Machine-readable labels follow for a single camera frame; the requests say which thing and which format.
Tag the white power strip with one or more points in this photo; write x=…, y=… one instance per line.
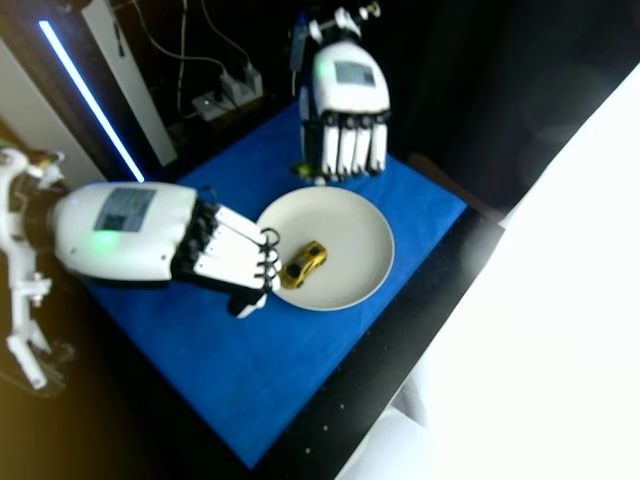
x=245, y=85

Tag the white round plate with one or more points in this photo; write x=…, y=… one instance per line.
x=340, y=240

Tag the yellow small object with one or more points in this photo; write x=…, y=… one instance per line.
x=305, y=262

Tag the white backdrop sheet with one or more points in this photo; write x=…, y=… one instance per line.
x=550, y=300

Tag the white upright panel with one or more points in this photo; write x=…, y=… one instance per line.
x=135, y=85

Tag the glowing white light strip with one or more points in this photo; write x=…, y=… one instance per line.
x=85, y=95

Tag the white adapter box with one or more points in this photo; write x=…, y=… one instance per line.
x=210, y=106

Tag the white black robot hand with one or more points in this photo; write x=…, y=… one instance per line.
x=140, y=235
x=350, y=95

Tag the blue table cloth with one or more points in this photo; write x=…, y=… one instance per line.
x=225, y=375

